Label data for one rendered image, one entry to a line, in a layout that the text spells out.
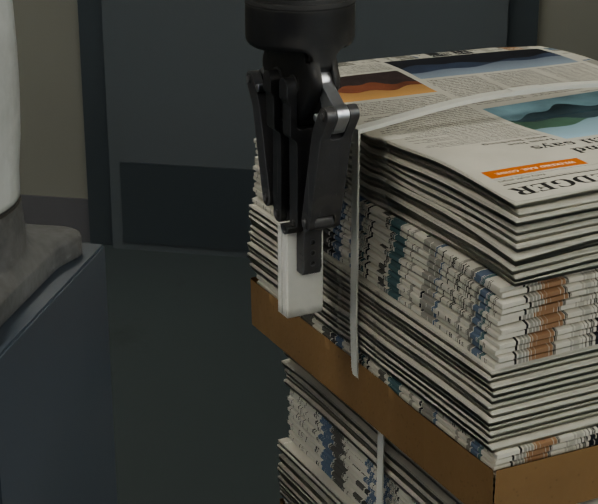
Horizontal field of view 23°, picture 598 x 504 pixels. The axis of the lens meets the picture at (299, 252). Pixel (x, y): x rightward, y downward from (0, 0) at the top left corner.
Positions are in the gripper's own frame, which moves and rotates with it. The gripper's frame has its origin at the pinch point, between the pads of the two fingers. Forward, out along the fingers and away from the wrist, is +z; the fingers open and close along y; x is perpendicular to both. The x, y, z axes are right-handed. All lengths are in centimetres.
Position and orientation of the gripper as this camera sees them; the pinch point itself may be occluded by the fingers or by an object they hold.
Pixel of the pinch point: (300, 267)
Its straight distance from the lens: 105.4
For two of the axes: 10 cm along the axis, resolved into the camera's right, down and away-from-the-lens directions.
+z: 0.0, 9.4, 3.5
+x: -8.9, 1.6, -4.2
